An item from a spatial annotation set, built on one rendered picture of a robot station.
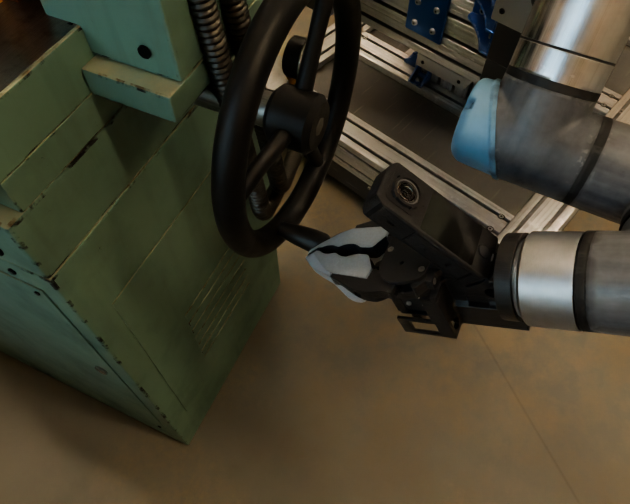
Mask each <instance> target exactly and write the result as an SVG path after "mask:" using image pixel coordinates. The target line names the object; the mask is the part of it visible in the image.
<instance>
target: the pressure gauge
mask: <svg viewBox="0 0 630 504"><path fill-rule="evenodd" d="M306 40H307V38H306V37H302V36H299V35H294V36H292V37H291V38H290V39H289V41H288V43H287V45H286V47H285V50H284V53H283V58H282V70H283V73H284V75H285V76H286V78H287V79H288V80H289V84H292V85H294V84H295V83H296V79H297V75H298V71H299V68H300V64H301V60H302V56H303V52H304V48H305V44H306Z"/></svg>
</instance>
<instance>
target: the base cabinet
mask: <svg viewBox="0 0 630 504"><path fill-rule="evenodd" d="M218 115H219V113H218V112H215V111H212V110H209V109H207V108H204V107H201V106H198V105H194V106H193V107H192V109H191V110H190V111H189V112H188V113H187V115H186V116H185V117H184V118H183V119H182V121H181V122H180V123H179V124H178V125H177V127H176V128H175V129H174V130H173V131H172V133H171V134H170V135H169V136H168V137H167V139H166V140H165V141H164V142H163V143H162V145H161V146H160V147H159V148H158V149H157V151H156V152H155V153H154V154H153V155H152V157H151V158H150V159H149V160H148V161H147V163H146V164H145V165H144V166H143V167H142V169H141V170H140V171H139V172H138V173H137V175H136V176H135V177H134V178H133V179H132V181H131V182H130V183H129V184H128V185H127V187H126V188H125V189H124V190H123V191H122V193H121V194H120V195H119V196H118V197H117V199H116V200H115V201H114V202H113V203H112V205H111V206H110V207H109V208H108V209H107V211H106V212H105V213H104V214H103V215H102V217H101V218H100V219H99V220H98V221H97V223H96V224H95V225H94V226H93V227H92V229H91V230H90V231H89V232H88V233H87V235H86V236H85V237H84V238H83V239H82V241H81V242H80V243H79V244H78V245H77V247H76V248H75V249H74V250H73V251H72V253H71V254H70V255H69V256H68V257H67V259H66V260H65V261H64V262H63V263H62V265H61V266H60V267H59V268H58V269H57V271H56V272H55V273H54V274H53V275H52V277H50V278H44V277H42V276H39V275H37V274H35V273H33V272H31V271H28V270H26V269H24V268H22V267H20V266H17V265H15V264H13V263H11V262H9V261H6V260H4V259H2V258H0V351H1V352H3V353H5V354H7V355H9V356H11V357H13V358H15V359H17V360H19V361H21V362H23V363H25V364H27V365H29V366H31V367H33V368H35V369H37V370H39V371H41V372H43V373H45V374H47V375H49V376H51V377H53V378H55V379H56V380H58V381H60V382H62V383H64V384H66V385H68V386H70V387H72V388H74V389H76V390H78V391H80V392H82V393H84V394H86V395H88V396H90V397H92V398H94V399H96V400H98V401H100V402H102V403H104V404H106V405H108V406H110V407H112V408H114V409H116V410H118V411H120V412H122V413H124V414H126V415H128V416H130V417H132V418H134V419H136V420H138V421H140V422H142V423H144V424H146V425H148V426H150V427H152V428H154V429H156V430H158V431H160V432H162V433H164V434H166V435H168V436H170V437H172V438H174V439H176V440H178V441H180V442H182V443H184V444H185V445H189V444H190V442H191V440H192V438H193V437H194V435H195V433H196V431H197V429H198V428H199V426H200V424H201V422H202V421H203V419H204V417H205V415H206V414H207V412H208V410H209V408H210V406H211V405H212V403H213V401H214V399H215V398H216V396H217V394H218V392H219V391H220V389H221V387H222V385H223V383H224V382H225V380H226V378H227V376H228V375H229V373H230V371H231V369H232V367H233V366H234V364H235V362H236V360H237V359H238V357H239V355H240V353H241V352H242V350H243V348H244V346H245V344H246V343H247V341H248V339H249V337H250V336H251V334H252V332H253V330H254V328H255V327H256V325H257V323H258V321H259V320H260V318H261V316H262V314H263V313H264V311H265V309H266V307H267V305H268V304H269V302H270V300H271V298H272V297H273V295H274V293H275V291H276V290H277V288H278V286H279V284H280V273H279V264H278V255H277V248H276V249H275V250H274V251H272V252H271V253H269V254H266V255H264V256H261V257H256V258H248V257H244V256H241V255H238V254H237V253H235V252H234V251H232V250H231V249H230V248H229V247H228V246H227V245H226V243H225V242H224V240H223V239H222V237H221V235H220V233H219V231H218V228H217V225H216V221H215V217H214V212H213V207H212V198H211V162H212V151H213V143H214V137H215V130H216V125H217V120H218Z"/></svg>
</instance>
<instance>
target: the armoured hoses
mask: <svg viewBox="0 0 630 504"><path fill-rule="evenodd" d="M187 1H188V2H189V3H190V6H189V8H190V9H191V10H192V12H191V15H192V16H193V17H194V18H193V22H194V23H195V28H196V29H197V35H198V36H199V41H200V42H201V44H200V47H201V48H202V53H203V54H204V57H203V58H204V59H205V60H206V62H205V64H206V65H207V66H208V67H207V70H208V71H209V76H210V77H211V80H210V81H211V82H212V86H213V87H214V92H215V96H216V97H217V102H218V103H219V107H220V106H221V102H222V98H223V94H224V91H225V87H226V84H227V81H228V77H229V74H230V71H231V68H232V65H233V61H232V60H231V55H230V49H229V48H228V43H227V37H226V36H225V31H224V30H223V24H222V23H221V17H220V11H219V10H218V4H217V3H216V0H187ZM220 2H221V3H222V7H221V8H222V9H223V14H224V15H225V18H224V20H225V21H226V26H227V27H228V29H227V32H228V33H229V38H230V39H231V40H230V43H231V44H232V49H233V54H234V55H235V57H236V55H237V52H238V49H239V47H240V45H241V42H242V40H243V38H244V35H245V33H246V31H247V29H248V27H249V25H250V23H251V17H250V16H249V10H248V4H247V2H246V0H220ZM254 128H255V132H256V136H257V139H258V143H259V147H260V150H262V149H263V147H264V146H265V145H266V143H267V142H268V140H267V138H266V136H265V134H264V131H263V127H260V126H257V125H254ZM303 155H304V154H302V153H299V152H296V151H293V150H290V149H288V151H287V154H286V156H285V158H284V161H283V158H282V154H281V155H280V156H279V157H278V158H277V160H276V161H275V162H274V163H273V165H272V166H271V167H270V168H269V170H268V171H267V172H266V173H267V176H268V179H269V183H270V185H269V187H268V188H267V190H266V187H265V184H264V180H263V178H262V179H261V181H260V182H259V183H258V185H257V186H256V188H255V189H254V190H253V192H252V193H251V195H250V196H249V197H248V201H249V204H250V207H251V210H252V213H253V214H254V216H255V217H256V218H257V219H259V220H262V221H265V220H269V219H270V218H271V217H272V216H273V215H274V213H275V211H276V209H277V207H278V205H279V203H280V201H281V199H282V197H283V196H284V193H286V192H287V191H288V190H289V189H290V187H291V184H292V182H293V179H294V177H295V175H296V172H297V170H298V167H299V165H300V162H301V161H302V158H303ZM256 157H257V154H256V151H255V147H254V143H253V139H251V144H250V150H249V156H248V163H247V168H248V167H249V166H250V164H251V163H252V162H253V161H254V160H255V158H256Z"/></svg>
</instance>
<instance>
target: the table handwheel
mask: <svg viewBox="0 0 630 504"><path fill-rule="evenodd" d="M309 2H310V0H263V2H262V3H261V5H260V6H259V8H258V10H257V12H256V13H255V15H254V17H253V19H252V21H251V23H250V25H249V27H248V29H247V31H246V33H245V35H244V38H243V40H242V42H241V45H240V47H239V49H238V52H237V55H236V57H235V60H234V63H233V65H232V68H231V71H230V74H229V77H228V81H227V84H226V87H225V91H224V94H223V98H222V102H221V106H220V107H219V103H218V102H217V97H216V96H215V92H214V87H213V86H212V82H211V83H210V84H209V85H208V86H207V88H206V89H205V90H204V91H203V92H202V94H201V95H200V96H199V97H198V98H197V100H196V101H195V102H194V103H193V104H195V105H198V106H201V107H204V108H207V109H209V110H212V111H215V112H218V113H219V115H218V120H217V125H216V130H215V137H214V143H213V151H212V162H211V198H212V207H213V212H214V217H215V221H216V225H217V228H218V231H219V233H220V235H221V237H222V239H223V240H224V242H225V243H226V245H227V246H228V247H229V248H230V249H231V250H232V251H234V252H235V253H237V254H238V255H241V256H244V257H248V258H256V257H261V256H264V255H266V254H269V253H271V252H272V251H274V250H275V249H276V248H278V247H279V246H280V245H281V244H282V243H284V242H285V241H286V240H285V239H284V238H282V237H280V236H278V235H277V232H278V228H279V226H280V224H281V223H282V222H283V221H284V222H288V223H293V224H298V225H299V224H300V222H301V221H302V219H303V218H304V216H305V215H306V213H307V211H308V210H309V208H310V206H311V204H312V203H313V201H314V199H315V197H316V195H317V193H318V191H319V189H320V187H321V185H322V183H323V181H324V179H325V176H326V174H327V172H328V169H329V167H330V165H331V162H332V160H333V157H334V154H335V152H336V149H337V146H338V143H339V140H340V137H341V134H342V131H343V128H344V125H345V121H346V118H347V114H348V110H349V107H350V103H351V98H352V94H353V89H354V85H355V79H356V74H357V68H358V61H359V53H360V43H361V5H360V0H315V3H314V8H313V13H312V17H311V22H310V27H309V32H308V36H307V40H306V44H305V48H304V52H303V56H302V60H301V64H300V68H299V71H298V75H297V79H296V83H295V85H292V84H288V83H284V84H283V85H281V86H280V87H278V88H277V89H275V90H274V91H273V92H272V91H269V90H265V87H266V84H267V81H268V78H269V75H270V73H271V70H272V68H273V65H274V63H275V60H276V58H277V56H278V53H279V51H280V49H281V47H282V45H283V43H284V41H285V39H286V37H287V35H288V33H289V31H290V29H291V28H292V26H293V24H294V22H295V21H296V19H297V18H298V16H299V15H300V13H301V12H302V10H303V9H304V8H305V6H306V5H307V4H308V3H309ZM332 7H333V10H334V18H335V55H334V65H333V72H332V79H331V84H330V89H329V94H328V99H326V97H325V95H323V94H320V93H317V92H314V91H313V88H314V83H315V79H316V74H317V69H318V65H319V60H320V55H321V51H322V46H323V41H324V37H325V34H326V30H327V26H328V22H329V18H330V14H331V11H332ZM254 125H257V126H260V127H263V131H264V134H265V136H266V138H267V140H268V142H267V143H266V145H265V146H264V147H263V149H262V150H261V151H260V153H259V154H258V155H257V157H256V158H255V160H254V161H253V162H252V163H251V164H250V166H249V167H248V168H247V163H248V156H249V150H250V144H251V139H252V134H253V129H254ZM286 148H287V149H290V150H293V151H296V152H299V153H302V154H305V155H306V156H307V158H308V161H307V163H306V165H305V167H304V170H303V172H302V174H301V176H300V178H299V180H298V182H297V184H296V185H295V187H294V189H293V191H292V192H291V194H290V196H289V197H288V199H287V200H286V202H285V203H284V205H283V206H282V207H281V209H280V210H279V211H278V213H277V214H276V215H275V216H274V217H273V218H272V219H271V220H270V221H269V222H268V223H267V224H266V225H264V226H263V227H261V228H260V229H257V230H253V229H252V227H251V226H250V223H249V220H248V216H247V210H246V200H247V199H248V197H249V196H250V195H251V193H252V192H253V190H254V189H255V188H256V186H257V185H258V183H259V182H260V181H261V179H262V178H263V176H264V175H265V174H266V172H267V171H268V170H269V168H270V167H271V166H272V165H273V163H274V162H275V161H276V160H277V158H278V157H279V156H280V155H281V154H282V152H283V151H284V150H285V149H286Z"/></svg>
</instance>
